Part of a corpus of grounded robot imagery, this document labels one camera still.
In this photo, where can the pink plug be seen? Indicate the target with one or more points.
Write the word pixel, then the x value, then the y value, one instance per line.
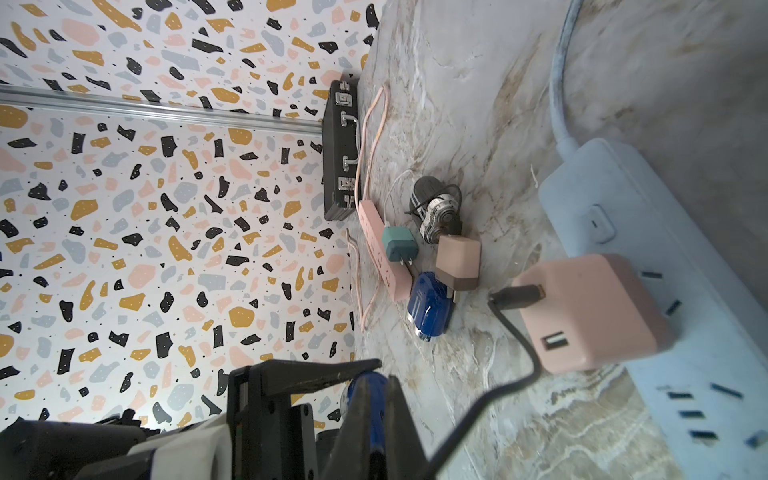
pixel 458 262
pixel 593 311

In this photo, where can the white power strip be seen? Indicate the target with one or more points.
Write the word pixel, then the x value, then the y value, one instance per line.
pixel 708 393

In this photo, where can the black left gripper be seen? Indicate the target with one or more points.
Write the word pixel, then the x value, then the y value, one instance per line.
pixel 273 438

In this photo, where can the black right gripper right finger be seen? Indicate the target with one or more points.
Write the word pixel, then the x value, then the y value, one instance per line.
pixel 404 453

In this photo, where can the pink power strip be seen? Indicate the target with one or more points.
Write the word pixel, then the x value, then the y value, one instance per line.
pixel 395 276

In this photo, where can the green charger plug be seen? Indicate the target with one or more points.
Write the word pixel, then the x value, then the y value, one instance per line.
pixel 399 244

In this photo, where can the aluminium corner post left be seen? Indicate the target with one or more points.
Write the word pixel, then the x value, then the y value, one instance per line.
pixel 95 104

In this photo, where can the black briefcase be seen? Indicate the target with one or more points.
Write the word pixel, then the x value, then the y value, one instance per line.
pixel 341 130

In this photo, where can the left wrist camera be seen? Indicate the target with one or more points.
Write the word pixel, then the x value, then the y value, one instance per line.
pixel 197 451

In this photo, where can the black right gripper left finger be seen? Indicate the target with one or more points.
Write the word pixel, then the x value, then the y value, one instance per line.
pixel 350 454

